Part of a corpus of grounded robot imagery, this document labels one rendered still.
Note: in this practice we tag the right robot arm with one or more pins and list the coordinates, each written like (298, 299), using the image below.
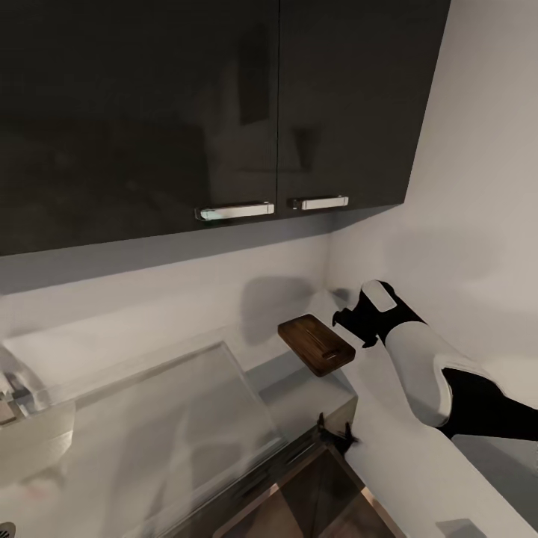
(446, 390)

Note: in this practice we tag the drop in sink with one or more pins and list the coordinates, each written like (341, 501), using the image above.
(133, 458)

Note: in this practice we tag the cutting board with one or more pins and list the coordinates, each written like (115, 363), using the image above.
(313, 340)

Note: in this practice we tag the cabinet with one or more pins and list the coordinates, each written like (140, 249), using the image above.
(125, 119)

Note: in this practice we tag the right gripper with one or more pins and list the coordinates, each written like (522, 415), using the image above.
(347, 319)

